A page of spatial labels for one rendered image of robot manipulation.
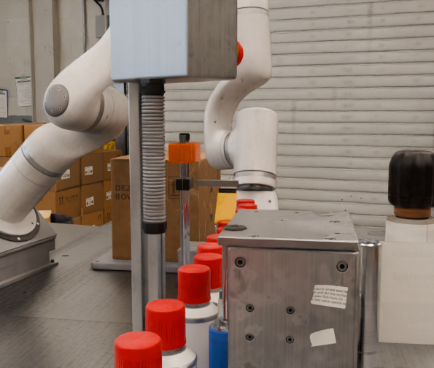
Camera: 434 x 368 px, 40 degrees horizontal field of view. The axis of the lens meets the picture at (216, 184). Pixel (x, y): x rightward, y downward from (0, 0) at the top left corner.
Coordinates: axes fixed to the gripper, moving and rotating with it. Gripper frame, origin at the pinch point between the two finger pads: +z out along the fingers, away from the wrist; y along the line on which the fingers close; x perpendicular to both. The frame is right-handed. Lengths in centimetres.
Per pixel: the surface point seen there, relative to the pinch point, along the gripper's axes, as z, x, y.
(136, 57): -25.6, -39.0, -13.1
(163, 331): 10, -65, 0
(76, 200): -76, 330, -178
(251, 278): 6, -65, 7
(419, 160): -17.5, -16.8, 28.2
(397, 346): 11.8, -14.0, 25.0
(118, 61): -26.1, -36.7, -16.5
